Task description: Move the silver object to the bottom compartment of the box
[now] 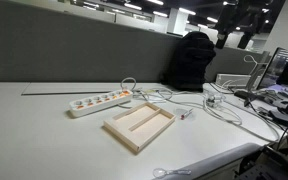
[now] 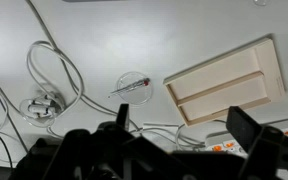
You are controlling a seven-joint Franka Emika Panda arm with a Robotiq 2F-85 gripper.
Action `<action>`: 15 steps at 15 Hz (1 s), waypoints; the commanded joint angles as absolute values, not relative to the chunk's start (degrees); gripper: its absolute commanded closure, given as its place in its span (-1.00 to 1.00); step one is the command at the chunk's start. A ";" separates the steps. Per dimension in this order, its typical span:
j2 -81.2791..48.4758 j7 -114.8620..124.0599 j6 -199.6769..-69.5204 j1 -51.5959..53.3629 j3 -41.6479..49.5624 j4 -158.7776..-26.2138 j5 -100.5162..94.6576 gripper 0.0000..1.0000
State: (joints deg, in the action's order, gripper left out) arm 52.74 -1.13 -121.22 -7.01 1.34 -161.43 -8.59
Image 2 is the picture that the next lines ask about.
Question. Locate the clear round dish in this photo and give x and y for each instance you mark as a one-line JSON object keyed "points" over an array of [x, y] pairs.
{"points": [[135, 95]]}

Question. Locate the shallow wooden compartment box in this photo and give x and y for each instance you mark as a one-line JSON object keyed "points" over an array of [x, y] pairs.
{"points": [[224, 83]]}

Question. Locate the silver pen-shaped tool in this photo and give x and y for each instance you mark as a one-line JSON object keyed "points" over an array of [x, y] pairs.
{"points": [[130, 87]]}

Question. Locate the white power strip, orange switches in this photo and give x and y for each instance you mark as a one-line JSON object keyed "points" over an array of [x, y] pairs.
{"points": [[217, 138]]}

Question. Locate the small clear plastic cap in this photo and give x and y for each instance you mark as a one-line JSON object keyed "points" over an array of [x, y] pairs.
{"points": [[260, 2]]}

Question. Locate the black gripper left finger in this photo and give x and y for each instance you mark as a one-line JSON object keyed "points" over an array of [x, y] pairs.
{"points": [[123, 116]]}

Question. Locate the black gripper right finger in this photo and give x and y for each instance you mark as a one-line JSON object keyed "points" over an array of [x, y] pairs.
{"points": [[242, 128]]}

